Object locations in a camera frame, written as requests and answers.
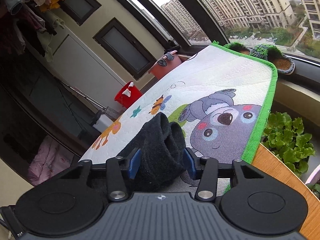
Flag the black knit garment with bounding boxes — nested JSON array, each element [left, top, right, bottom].
[[118, 112, 186, 192]]

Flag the hanging clothes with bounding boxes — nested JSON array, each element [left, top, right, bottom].
[[1, 0, 65, 62]]

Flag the white mop bucket bin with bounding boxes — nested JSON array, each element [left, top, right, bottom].
[[90, 110, 113, 133]]

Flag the pink bedding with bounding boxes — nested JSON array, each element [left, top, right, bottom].
[[27, 135, 74, 186]]

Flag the red plastic bucket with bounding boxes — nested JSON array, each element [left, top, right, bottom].
[[114, 81, 142, 108]]

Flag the cartoon play mat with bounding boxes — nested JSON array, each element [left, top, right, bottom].
[[84, 44, 278, 164]]

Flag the white rag on bucket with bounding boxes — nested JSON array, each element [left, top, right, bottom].
[[121, 81, 134, 98]]

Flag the green potted plant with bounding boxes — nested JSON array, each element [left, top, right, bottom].
[[261, 112, 315, 178]]

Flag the pink plastic bucket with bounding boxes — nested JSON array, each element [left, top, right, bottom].
[[148, 50, 182, 80]]

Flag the grey rag on pink bucket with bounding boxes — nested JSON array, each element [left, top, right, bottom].
[[157, 52, 175, 67]]

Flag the dark framed small window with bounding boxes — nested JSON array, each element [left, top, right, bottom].
[[93, 17, 156, 80]]

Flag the far green knitted slipper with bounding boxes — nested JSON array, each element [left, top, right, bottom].
[[224, 42, 251, 55]]

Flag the green knitted slipper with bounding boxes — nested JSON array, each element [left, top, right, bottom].
[[224, 42, 251, 55], [249, 44, 296, 75]]

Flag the near green knitted slipper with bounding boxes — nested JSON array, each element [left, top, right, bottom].
[[249, 44, 296, 75]]

